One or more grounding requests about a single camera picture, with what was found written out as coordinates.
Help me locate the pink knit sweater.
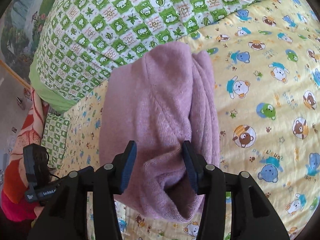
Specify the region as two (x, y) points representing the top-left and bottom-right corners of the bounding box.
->
(98, 42), (220, 223)

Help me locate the red orange floral blanket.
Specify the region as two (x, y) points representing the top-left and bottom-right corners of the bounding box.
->
(1, 88), (49, 222)

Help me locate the green checkered small pillow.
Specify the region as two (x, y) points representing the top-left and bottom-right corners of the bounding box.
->
(41, 113), (70, 169)

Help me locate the green checkered print blanket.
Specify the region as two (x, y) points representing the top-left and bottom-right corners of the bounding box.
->
(29, 0), (263, 112)

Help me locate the yellow bear print quilt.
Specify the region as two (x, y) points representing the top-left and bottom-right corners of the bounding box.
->
(53, 0), (320, 240)

